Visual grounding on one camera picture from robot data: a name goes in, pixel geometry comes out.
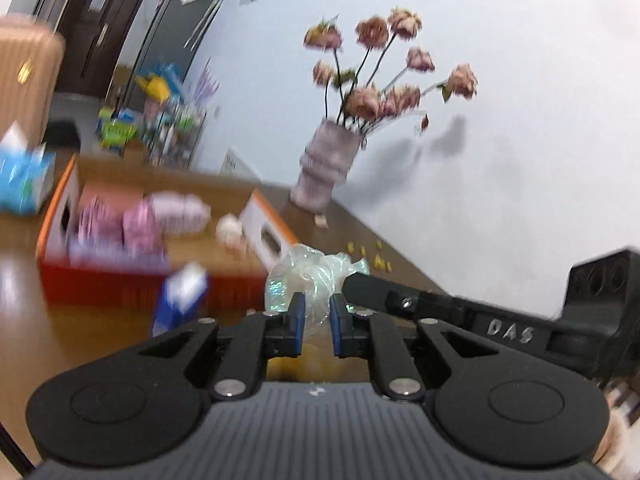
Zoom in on clear iridescent plastic bag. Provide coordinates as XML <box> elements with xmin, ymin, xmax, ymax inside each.
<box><xmin>265</xmin><ymin>244</ymin><xmax>370</xmax><ymax>338</ymax></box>

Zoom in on blue small tissue packet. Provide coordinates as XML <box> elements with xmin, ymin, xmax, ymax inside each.
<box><xmin>151</xmin><ymin>262</ymin><xmax>208</xmax><ymax>337</ymax></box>

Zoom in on white makeup sponge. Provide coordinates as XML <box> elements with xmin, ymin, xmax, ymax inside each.
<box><xmin>215</xmin><ymin>214</ymin><xmax>246</xmax><ymax>254</ymax></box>

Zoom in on lavender fluffy cloth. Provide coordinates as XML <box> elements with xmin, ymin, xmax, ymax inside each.
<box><xmin>149</xmin><ymin>191</ymin><xmax>212</xmax><ymax>235</ymax></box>

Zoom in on pink satin scrunchie cloth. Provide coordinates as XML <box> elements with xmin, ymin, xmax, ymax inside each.
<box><xmin>77</xmin><ymin>197</ymin><xmax>164</xmax><ymax>252</ymax></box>

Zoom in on purple knitted cloth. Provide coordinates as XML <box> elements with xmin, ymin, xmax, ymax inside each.
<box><xmin>68</xmin><ymin>238</ymin><xmax>171</xmax><ymax>274</ymax></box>

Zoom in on yellow crumbs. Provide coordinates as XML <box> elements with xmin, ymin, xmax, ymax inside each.
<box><xmin>346</xmin><ymin>240</ymin><xmax>393</xmax><ymax>273</ymax></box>

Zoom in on fallen pink petal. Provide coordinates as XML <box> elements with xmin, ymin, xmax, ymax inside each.
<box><xmin>314</xmin><ymin>214</ymin><xmax>329</xmax><ymax>229</ymax></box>

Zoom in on pink textured vase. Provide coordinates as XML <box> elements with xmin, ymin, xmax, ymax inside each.
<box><xmin>290</xmin><ymin>119</ymin><xmax>361</xmax><ymax>214</ymax></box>

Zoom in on red orange cardboard box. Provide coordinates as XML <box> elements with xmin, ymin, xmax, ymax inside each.
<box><xmin>36</xmin><ymin>155</ymin><xmax>294</xmax><ymax>315</ymax></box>

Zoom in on dried pink roses bouquet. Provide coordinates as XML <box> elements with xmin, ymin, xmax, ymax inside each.
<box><xmin>303</xmin><ymin>6</ymin><xmax>480</xmax><ymax>142</ymax></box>

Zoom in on cluttered storage rack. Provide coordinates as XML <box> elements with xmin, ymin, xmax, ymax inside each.
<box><xmin>134</xmin><ymin>62</ymin><xmax>219</xmax><ymax>169</ymax></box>

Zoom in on green toy basket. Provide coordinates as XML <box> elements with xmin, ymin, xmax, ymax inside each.
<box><xmin>96</xmin><ymin>107</ymin><xmax>138</xmax><ymax>150</ymax></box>

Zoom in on black stool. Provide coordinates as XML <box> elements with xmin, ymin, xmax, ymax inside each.
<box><xmin>43</xmin><ymin>119</ymin><xmax>81</xmax><ymax>152</ymax></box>

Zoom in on blue tissue pack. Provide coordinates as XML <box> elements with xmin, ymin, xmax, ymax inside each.
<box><xmin>0</xmin><ymin>122</ymin><xmax>55</xmax><ymax>216</ymax></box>

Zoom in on grey refrigerator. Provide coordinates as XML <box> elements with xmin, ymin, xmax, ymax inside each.
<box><xmin>131</xmin><ymin>0</ymin><xmax>222</xmax><ymax>80</ymax></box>

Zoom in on dark brown entrance door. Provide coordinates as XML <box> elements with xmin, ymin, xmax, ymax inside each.
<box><xmin>55</xmin><ymin>0</ymin><xmax>143</xmax><ymax>99</ymax></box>

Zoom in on peach hard-shell suitcase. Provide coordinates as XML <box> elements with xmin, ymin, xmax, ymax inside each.
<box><xmin>0</xmin><ymin>14</ymin><xmax>65</xmax><ymax>148</ymax></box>

